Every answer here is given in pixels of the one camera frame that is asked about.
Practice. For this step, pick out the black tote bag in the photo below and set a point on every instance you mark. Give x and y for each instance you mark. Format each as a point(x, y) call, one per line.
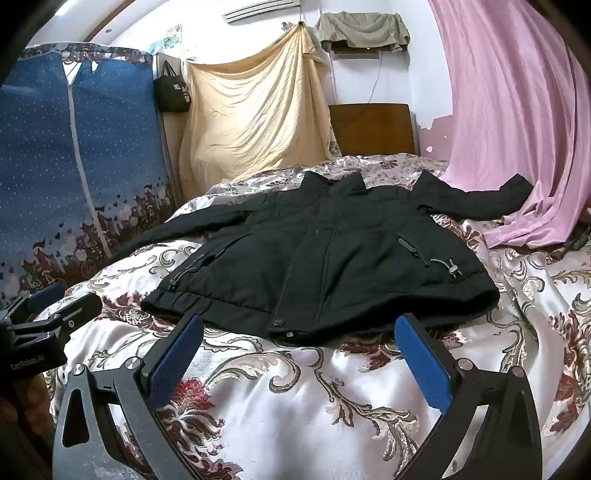
point(171, 92)

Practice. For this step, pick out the pink curtain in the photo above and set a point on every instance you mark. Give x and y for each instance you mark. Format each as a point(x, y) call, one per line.
point(508, 115)

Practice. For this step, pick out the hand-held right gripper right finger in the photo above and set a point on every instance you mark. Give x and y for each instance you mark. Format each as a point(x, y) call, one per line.
point(427, 364)

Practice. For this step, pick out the person's left hand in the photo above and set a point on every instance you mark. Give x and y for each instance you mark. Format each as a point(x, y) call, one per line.
point(30, 406)

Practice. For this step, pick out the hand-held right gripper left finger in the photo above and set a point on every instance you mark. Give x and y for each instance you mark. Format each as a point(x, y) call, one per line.
point(178, 360)

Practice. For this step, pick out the colourful wall stickers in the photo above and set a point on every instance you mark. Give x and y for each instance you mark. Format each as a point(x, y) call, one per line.
point(167, 38)

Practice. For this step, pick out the wooden headboard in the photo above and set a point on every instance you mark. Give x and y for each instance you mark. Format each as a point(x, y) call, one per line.
point(374, 131)

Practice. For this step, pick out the black padded jacket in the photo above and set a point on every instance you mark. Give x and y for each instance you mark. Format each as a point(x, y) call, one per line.
point(323, 258)

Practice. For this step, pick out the white air conditioner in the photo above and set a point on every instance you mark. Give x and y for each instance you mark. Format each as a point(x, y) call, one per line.
point(263, 10)

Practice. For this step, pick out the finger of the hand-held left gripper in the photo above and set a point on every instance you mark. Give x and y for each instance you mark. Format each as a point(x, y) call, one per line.
point(46, 294)
point(76, 311)

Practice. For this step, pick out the grey wall unit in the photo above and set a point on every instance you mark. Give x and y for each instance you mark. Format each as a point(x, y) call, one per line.
point(355, 53)

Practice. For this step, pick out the beige hanging sheet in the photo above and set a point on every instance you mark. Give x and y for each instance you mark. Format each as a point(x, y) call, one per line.
point(254, 115)

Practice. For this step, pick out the blue fabric wardrobe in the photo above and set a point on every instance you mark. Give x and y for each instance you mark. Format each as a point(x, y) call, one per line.
point(46, 161)

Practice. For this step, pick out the floral satin bedspread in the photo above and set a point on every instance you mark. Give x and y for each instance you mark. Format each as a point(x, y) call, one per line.
point(300, 397)

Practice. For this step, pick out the olive cloth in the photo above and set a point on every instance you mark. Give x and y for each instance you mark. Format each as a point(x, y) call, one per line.
point(364, 30)

